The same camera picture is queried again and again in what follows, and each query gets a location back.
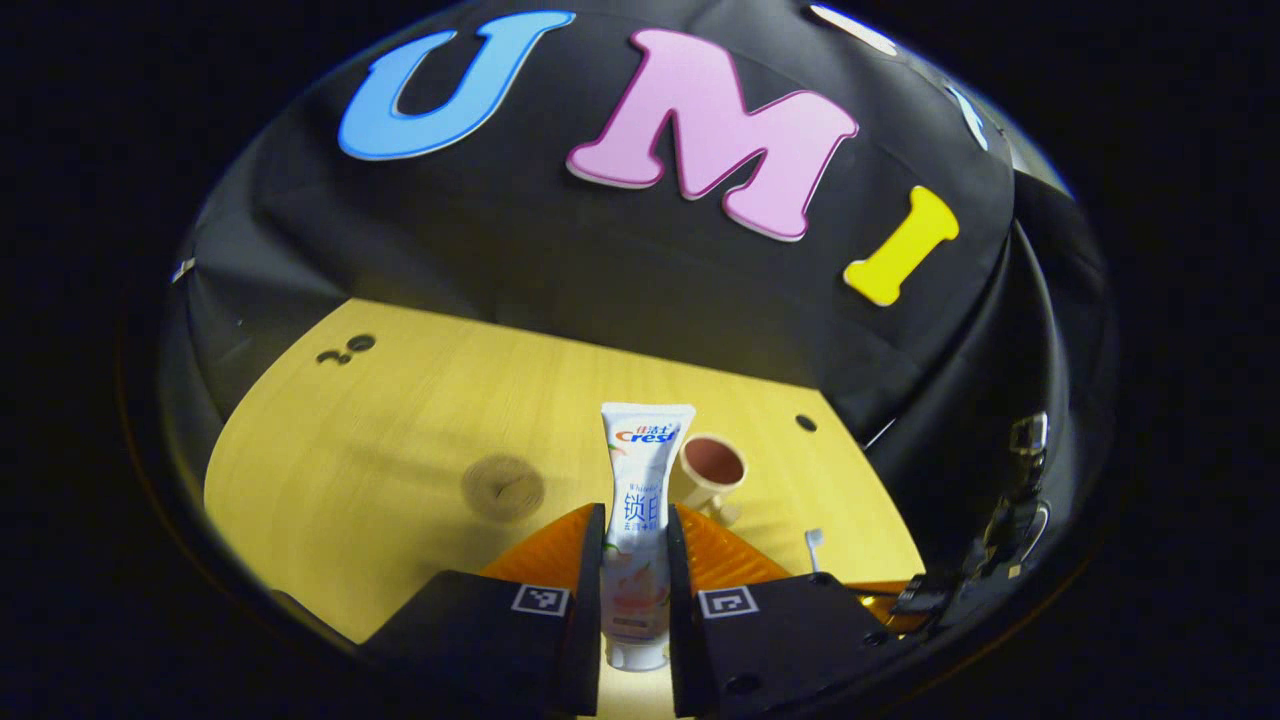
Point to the white toothpaste tube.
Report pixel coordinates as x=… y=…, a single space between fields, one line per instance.
x=640 y=500

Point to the beige cup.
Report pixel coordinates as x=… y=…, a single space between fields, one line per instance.
x=712 y=470

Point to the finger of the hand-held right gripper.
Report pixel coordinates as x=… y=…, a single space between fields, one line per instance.
x=915 y=600

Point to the white cloth clip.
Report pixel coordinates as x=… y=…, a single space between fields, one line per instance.
x=183 y=269

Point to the white toothbrush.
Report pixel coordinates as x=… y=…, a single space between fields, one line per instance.
x=814 y=548

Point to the round brown coaster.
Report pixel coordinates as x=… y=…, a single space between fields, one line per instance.
x=503 y=487

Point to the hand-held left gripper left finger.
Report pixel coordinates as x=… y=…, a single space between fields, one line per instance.
x=590 y=600

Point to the black backdrop cloth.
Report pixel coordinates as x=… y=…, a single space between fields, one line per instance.
x=600 y=260

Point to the wooden desktop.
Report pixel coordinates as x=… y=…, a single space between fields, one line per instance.
x=380 y=450

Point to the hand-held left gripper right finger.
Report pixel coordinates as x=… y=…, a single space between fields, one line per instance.
x=680 y=600

